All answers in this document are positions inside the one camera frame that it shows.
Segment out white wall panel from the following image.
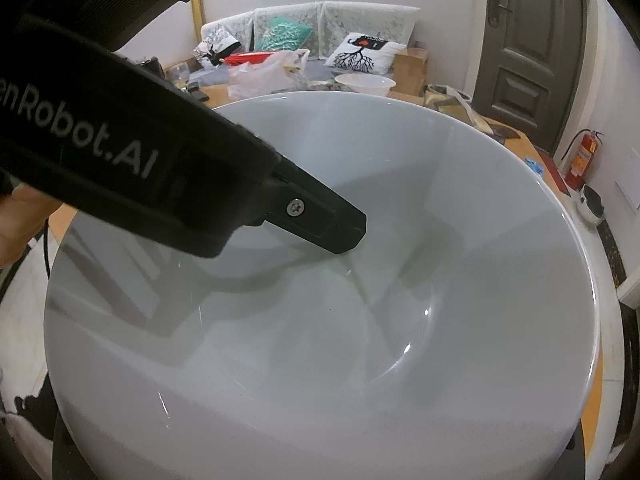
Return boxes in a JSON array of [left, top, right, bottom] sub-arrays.
[[615, 162, 640, 211]]

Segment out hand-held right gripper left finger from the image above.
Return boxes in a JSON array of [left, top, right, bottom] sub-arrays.
[[51, 405, 76, 480]]

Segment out red fire extinguisher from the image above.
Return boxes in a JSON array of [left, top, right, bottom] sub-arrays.
[[562, 129, 604, 192]]

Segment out white tree print cushion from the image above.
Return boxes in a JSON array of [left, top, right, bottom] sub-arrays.
[[325, 32, 408, 75]]

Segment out black coffee machine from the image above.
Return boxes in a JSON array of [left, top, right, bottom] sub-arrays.
[[135, 55, 164, 79]]

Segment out red plastic lid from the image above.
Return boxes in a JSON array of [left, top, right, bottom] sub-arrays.
[[222, 51, 278, 66]]

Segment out white bowl with scalloped rim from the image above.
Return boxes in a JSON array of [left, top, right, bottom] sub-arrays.
[[334, 72, 397, 97]]

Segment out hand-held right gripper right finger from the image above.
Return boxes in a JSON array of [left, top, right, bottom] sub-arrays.
[[567, 425, 585, 480]]

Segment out white round helmet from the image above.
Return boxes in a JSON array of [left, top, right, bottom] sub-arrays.
[[575, 184, 608, 228]]

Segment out clear glass container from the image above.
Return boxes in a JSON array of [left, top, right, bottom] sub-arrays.
[[295, 77, 347, 93]]

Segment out dark grey door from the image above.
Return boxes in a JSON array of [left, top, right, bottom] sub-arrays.
[[472, 0, 586, 156]]

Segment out black and white patterned cloth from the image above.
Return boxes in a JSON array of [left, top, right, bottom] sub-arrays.
[[192, 27, 241, 66]]

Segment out teal cushion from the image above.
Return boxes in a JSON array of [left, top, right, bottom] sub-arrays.
[[255, 16, 313, 52]]

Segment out large white bowl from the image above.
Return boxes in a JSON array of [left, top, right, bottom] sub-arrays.
[[42, 91, 601, 480]]

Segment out clear plastic bag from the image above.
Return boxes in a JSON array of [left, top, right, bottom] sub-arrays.
[[227, 49, 312, 101]]

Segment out red doormat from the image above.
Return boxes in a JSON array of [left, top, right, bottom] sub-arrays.
[[542, 150, 576, 196]]

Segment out person's left hand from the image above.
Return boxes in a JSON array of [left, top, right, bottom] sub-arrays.
[[0, 182, 76, 268]]

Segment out cardboard box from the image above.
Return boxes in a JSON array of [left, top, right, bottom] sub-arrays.
[[392, 47, 430, 96]]

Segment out black cable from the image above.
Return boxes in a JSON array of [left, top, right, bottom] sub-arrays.
[[42, 215, 54, 281]]

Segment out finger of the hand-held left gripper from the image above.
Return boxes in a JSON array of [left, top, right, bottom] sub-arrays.
[[260, 157, 368, 255]]

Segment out brown paper bag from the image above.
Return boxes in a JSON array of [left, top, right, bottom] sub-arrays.
[[422, 82, 493, 133]]

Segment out dark triangular sheet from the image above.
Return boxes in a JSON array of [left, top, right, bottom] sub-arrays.
[[492, 122, 523, 143]]

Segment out grey sheet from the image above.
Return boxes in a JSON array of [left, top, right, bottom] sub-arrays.
[[190, 67, 236, 86]]

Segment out white patterned sofa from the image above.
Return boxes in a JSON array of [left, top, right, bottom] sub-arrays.
[[200, 0, 422, 81]]

